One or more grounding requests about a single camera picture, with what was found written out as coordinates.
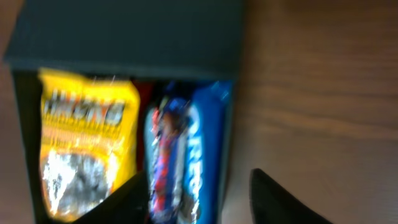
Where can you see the purple Dairy Milk bar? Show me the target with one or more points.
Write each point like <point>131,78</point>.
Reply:
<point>169,129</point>

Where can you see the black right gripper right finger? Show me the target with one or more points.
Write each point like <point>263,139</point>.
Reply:
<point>272,204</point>

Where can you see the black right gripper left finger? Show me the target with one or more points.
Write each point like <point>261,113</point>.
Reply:
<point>127,205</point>

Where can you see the blue Oreo cookie pack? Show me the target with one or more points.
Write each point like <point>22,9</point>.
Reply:
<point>206,116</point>

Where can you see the red Hacks candy bag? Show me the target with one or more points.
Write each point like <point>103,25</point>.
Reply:
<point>145,93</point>

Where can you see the dark green gift box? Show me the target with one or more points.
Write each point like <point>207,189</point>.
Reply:
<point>173,39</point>

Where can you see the green Haribo gummy bag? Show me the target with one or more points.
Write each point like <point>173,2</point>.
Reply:
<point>149,138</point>

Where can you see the yellow nut snack bag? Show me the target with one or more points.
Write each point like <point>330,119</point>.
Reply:
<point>88,140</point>

